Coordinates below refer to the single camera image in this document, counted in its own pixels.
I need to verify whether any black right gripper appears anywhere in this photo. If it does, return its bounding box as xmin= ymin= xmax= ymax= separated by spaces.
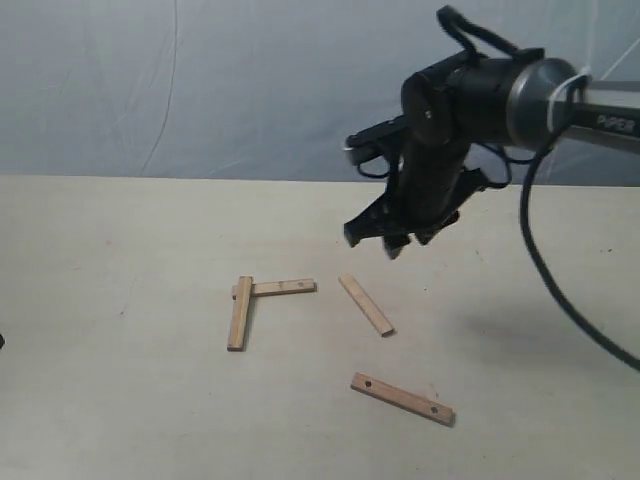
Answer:
xmin=344 ymin=139 xmax=484 ymax=260

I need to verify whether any wooden stick top horizontal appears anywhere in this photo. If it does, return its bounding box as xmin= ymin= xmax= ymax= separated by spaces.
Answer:
xmin=251 ymin=279 xmax=317 ymax=297

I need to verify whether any wooden stick with holes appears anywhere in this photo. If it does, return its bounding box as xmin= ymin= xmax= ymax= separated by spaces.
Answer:
xmin=350 ymin=373 xmax=456 ymax=427

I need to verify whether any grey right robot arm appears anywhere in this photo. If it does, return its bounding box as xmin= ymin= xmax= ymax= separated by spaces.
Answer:
xmin=344 ymin=52 xmax=639 ymax=258

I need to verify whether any blue backdrop cloth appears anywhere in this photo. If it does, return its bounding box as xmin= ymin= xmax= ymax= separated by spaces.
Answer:
xmin=0 ymin=0 xmax=640 ymax=188

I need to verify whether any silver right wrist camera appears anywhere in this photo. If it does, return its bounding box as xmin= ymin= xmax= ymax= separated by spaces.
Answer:
xmin=343 ymin=115 xmax=408 ymax=166

